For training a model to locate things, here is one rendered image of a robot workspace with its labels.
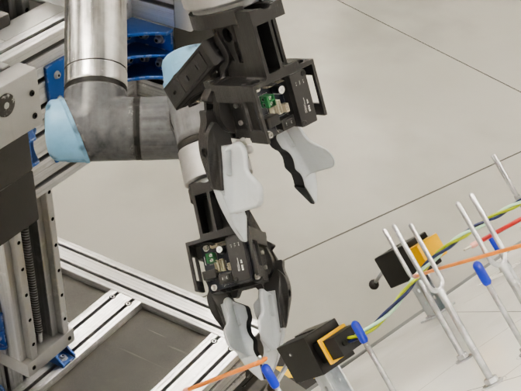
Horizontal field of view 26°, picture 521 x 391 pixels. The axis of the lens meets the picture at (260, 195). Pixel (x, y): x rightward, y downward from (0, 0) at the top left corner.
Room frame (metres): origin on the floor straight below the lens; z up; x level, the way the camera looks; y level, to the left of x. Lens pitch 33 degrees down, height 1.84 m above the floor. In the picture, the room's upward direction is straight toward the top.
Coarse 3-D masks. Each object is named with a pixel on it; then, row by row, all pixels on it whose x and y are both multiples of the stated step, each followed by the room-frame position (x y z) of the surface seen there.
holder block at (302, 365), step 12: (324, 324) 0.83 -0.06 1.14; (336, 324) 0.83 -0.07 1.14; (300, 336) 0.84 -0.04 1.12; (312, 336) 0.82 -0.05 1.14; (288, 348) 0.83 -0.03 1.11; (300, 348) 0.81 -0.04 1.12; (312, 348) 0.81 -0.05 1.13; (288, 360) 0.83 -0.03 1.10; (300, 360) 0.82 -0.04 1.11; (312, 360) 0.80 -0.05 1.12; (300, 372) 0.82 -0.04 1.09; (312, 372) 0.80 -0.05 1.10; (324, 372) 0.79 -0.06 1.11
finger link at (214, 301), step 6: (210, 294) 0.95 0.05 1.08; (222, 294) 0.95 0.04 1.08; (228, 294) 0.95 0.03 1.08; (210, 300) 0.95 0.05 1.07; (216, 300) 0.95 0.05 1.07; (222, 300) 0.95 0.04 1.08; (234, 300) 0.95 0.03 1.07; (210, 306) 0.95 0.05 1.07; (216, 306) 0.94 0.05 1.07; (216, 312) 0.94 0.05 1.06; (222, 312) 0.94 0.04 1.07; (216, 318) 0.94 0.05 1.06; (222, 318) 0.93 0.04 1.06; (222, 324) 0.93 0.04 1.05
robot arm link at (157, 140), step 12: (156, 96) 1.17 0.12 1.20; (144, 108) 1.14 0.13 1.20; (156, 108) 1.14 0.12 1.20; (168, 108) 1.14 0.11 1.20; (144, 120) 1.13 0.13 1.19; (156, 120) 1.13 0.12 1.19; (168, 120) 1.13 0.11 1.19; (144, 132) 1.12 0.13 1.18; (156, 132) 1.12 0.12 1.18; (168, 132) 1.12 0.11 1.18; (144, 144) 1.12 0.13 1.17; (156, 144) 1.12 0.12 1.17; (168, 144) 1.12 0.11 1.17; (144, 156) 1.12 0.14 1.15; (156, 156) 1.12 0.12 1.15; (168, 156) 1.12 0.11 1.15
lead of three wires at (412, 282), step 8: (416, 272) 0.83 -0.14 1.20; (416, 280) 0.82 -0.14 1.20; (408, 288) 0.81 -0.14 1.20; (400, 296) 0.80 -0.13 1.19; (392, 304) 0.80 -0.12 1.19; (384, 312) 0.79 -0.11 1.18; (392, 312) 0.79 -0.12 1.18; (376, 320) 0.79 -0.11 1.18; (384, 320) 0.79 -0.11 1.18; (368, 328) 0.79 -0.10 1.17; (376, 328) 0.79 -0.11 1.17; (352, 336) 0.79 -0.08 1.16
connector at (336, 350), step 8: (344, 328) 0.81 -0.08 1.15; (336, 336) 0.80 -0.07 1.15; (344, 336) 0.80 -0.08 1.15; (312, 344) 0.82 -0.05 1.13; (328, 344) 0.80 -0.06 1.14; (336, 344) 0.79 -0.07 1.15; (344, 344) 0.79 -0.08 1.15; (352, 344) 0.80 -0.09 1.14; (360, 344) 0.80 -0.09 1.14; (320, 352) 0.80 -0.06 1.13; (336, 352) 0.79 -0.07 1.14; (344, 352) 0.79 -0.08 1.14
